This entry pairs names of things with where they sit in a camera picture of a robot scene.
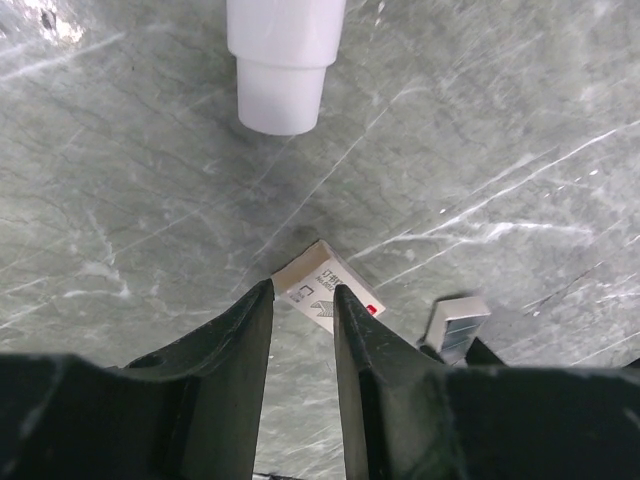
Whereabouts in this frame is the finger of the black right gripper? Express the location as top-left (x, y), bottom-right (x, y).
top-left (419, 344), bottom-right (445, 364)
top-left (465, 337), bottom-right (505, 367)

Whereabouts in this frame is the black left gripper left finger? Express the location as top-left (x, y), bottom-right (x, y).
top-left (1, 280), bottom-right (274, 479)

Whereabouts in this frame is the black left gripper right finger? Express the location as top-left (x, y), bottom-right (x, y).
top-left (334, 285), bottom-right (639, 479)

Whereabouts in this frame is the grey staple tray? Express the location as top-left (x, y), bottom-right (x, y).
top-left (424, 296), bottom-right (491, 364)

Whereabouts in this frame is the small staple box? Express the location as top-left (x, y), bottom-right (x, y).
top-left (271, 240), bottom-right (386, 334)

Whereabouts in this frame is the white cylinder tube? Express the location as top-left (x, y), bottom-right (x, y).
top-left (226, 0), bottom-right (346, 136)

